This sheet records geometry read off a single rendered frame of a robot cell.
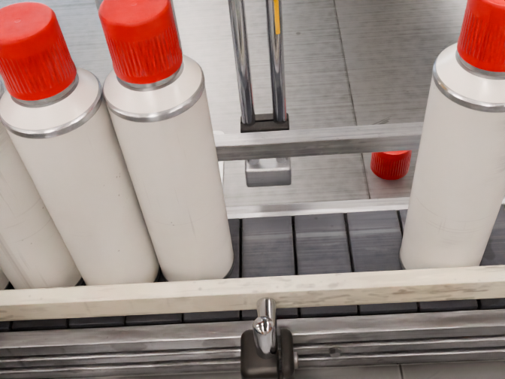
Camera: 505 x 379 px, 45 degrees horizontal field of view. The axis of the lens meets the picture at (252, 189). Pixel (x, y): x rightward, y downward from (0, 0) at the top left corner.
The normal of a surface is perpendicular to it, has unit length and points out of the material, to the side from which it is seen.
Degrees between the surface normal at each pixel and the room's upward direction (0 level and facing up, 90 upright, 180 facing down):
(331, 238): 0
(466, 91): 45
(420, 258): 90
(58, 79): 90
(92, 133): 90
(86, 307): 90
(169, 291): 0
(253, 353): 0
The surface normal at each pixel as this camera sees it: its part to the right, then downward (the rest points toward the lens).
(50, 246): 0.76, 0.45
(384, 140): 0.01, 0.75
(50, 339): -0.07, -0.66
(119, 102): -0.51, -0.04
